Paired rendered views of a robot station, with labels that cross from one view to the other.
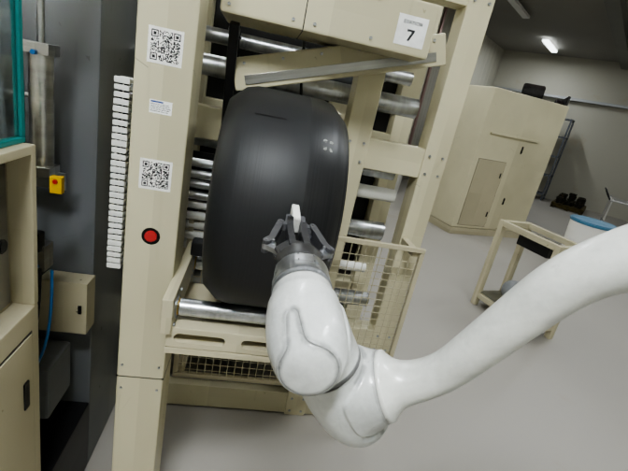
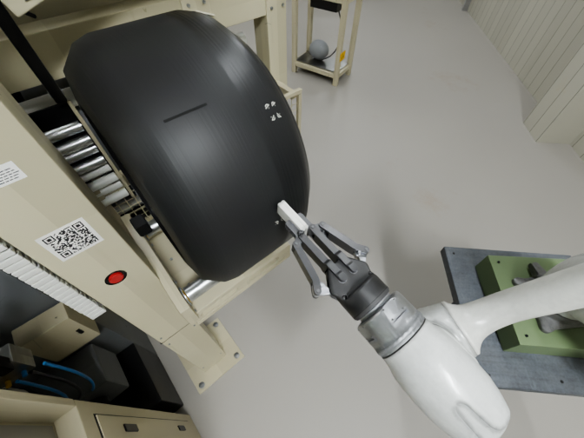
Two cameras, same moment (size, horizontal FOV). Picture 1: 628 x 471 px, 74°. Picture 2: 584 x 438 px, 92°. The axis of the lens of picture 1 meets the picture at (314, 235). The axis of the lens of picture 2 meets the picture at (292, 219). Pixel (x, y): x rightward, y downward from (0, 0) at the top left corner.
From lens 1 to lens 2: 60 cm
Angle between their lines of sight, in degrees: 42
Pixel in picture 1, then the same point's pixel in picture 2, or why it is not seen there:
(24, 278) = (46, 411)
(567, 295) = not seen: outside the picture
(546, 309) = not seen: outside the picture
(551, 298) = not seen: outside the picture
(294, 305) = (459, 400)
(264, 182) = (240, 203)
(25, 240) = (11, 407)
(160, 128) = (27, 198)
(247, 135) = (182, 163)
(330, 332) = (500, 402)
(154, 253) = (130, 282)
